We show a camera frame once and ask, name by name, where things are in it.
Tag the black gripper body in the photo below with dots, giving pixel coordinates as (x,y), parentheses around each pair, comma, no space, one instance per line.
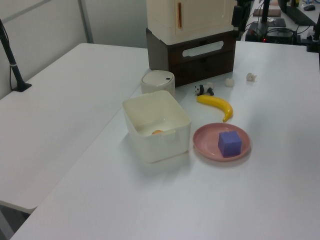
(237,15)

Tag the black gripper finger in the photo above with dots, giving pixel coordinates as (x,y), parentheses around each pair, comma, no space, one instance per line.
(243,27)
(236,32)

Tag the brown drawer dark knob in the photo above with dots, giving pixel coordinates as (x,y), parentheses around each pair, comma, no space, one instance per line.
(190,72)

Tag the brown drawer cabinet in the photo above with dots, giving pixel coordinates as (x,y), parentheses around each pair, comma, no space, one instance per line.
(157,55)

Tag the black pole stand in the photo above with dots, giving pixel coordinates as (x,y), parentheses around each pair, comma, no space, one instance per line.
(265,10)

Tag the black computer box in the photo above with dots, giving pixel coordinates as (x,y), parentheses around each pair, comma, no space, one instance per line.
(277,36)

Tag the crumpled white paper ball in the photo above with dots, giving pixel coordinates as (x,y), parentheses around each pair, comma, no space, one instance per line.
(250,77)
(229,83)

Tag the toy panda figure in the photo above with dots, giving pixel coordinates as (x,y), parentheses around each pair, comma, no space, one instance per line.
(205,88)

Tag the black computer mouse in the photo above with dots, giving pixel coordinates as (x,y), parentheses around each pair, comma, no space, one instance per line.
(309,7)

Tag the black clamp stand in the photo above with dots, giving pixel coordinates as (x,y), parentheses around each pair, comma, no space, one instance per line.
(313,42)

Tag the yellow banana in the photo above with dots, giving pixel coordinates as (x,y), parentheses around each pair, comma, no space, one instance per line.
(215,101)

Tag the cream upper cabinet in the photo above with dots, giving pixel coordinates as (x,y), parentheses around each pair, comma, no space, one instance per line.
(162,15)

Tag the small white lidded bin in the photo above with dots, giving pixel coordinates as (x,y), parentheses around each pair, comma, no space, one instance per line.
(157,78)

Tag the purple cube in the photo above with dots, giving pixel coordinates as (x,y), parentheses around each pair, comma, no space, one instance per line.
(228,145)

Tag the pink plate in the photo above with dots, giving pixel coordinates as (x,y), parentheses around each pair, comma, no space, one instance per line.
(205,142)

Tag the toasted bread piece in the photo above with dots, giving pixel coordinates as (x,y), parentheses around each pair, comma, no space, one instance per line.
(157,132)

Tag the cream plastic storage box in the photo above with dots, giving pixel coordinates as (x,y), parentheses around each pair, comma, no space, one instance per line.
(160,147)

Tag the black camera stand pole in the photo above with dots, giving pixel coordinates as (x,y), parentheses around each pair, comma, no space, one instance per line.
(10,57)

